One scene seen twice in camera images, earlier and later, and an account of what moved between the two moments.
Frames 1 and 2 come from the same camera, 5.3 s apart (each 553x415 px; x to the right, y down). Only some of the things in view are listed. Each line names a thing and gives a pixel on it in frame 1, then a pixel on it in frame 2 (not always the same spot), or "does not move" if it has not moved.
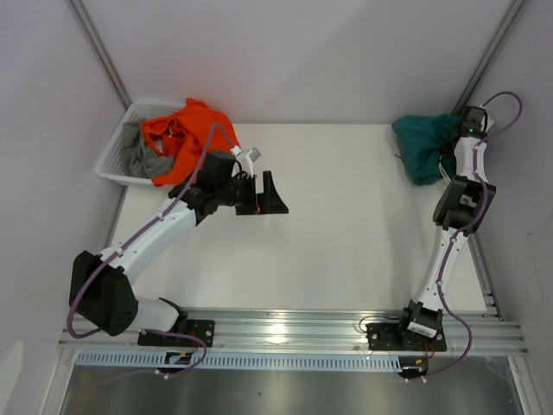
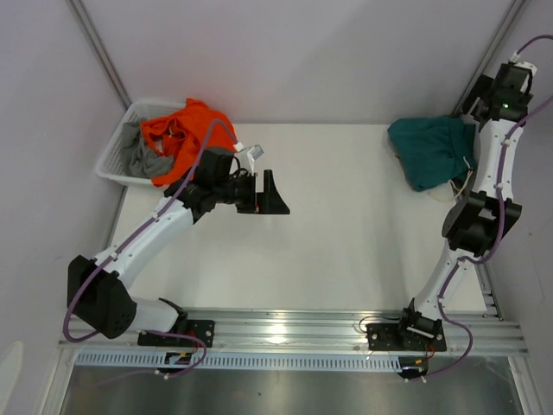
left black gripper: (266, 203) does not move
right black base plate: (390, 336) does not move
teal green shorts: (427, 144) does not move
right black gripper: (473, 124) to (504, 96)
